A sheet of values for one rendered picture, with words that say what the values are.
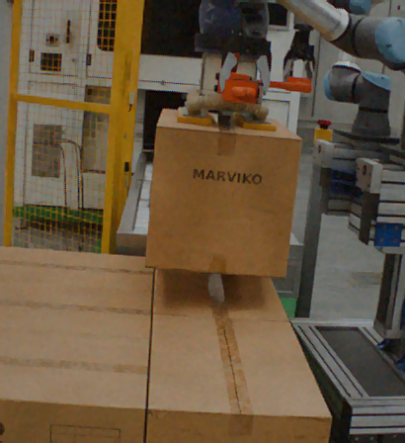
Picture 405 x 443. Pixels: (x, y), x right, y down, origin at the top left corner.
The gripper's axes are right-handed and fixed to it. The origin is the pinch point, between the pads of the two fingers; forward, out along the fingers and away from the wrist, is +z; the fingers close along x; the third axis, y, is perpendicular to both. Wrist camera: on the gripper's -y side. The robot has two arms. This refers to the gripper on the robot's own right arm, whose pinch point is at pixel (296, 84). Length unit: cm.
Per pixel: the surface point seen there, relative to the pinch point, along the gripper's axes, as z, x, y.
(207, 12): -20, -34, 36
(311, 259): 79, 25, -64
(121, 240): 62, -58, -7
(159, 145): 18, -45, 60
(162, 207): 35, -43, 60
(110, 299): 66, -57, 50
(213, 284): 66, -25, 28
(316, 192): 48, 23, -64
